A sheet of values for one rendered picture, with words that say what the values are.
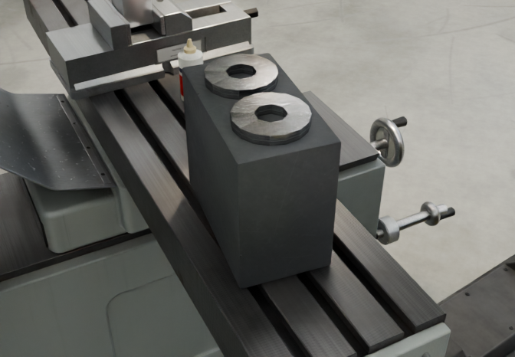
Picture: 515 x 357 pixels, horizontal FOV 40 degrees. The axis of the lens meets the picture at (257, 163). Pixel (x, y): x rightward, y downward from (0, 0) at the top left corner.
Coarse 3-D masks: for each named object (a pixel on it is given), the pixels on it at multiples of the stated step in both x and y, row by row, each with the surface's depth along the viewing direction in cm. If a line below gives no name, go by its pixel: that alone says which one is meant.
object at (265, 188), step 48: (192, 96) 86; (240, 96) 82; (288, 96) 81; (192, 144) 92; (240, 144) 75; (288, 144) 75; (336, 144) 76; (240, 192) 75; (288, 192) 77; (336, 192) 80; (240, 240) 79; (288, 240) 82
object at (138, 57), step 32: (96, 0) 124; (192, 0) 134; (224, 0) 134; (64, 32) 124; (96, 32) 124; (128, 32) 118; (192, 32) 124; (224, 32) 127; (64, 64) 117; (96, 64) 118; (128, 64) 121; (160, 64) 124
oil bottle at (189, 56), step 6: (186, 48) 113; (192, 48) 113; (180, 54) 114; (186, 54) 113; (192, 54) 113; (198, 54) 113; (180, 60) 113; (186, 60) 112; (192, 60) 112; (198, 60) 113; (180, 66) 114; (186, 66) 113; (180, 72) 115; (180, 78) 116; (180, 84) 116; (180, 90) 118
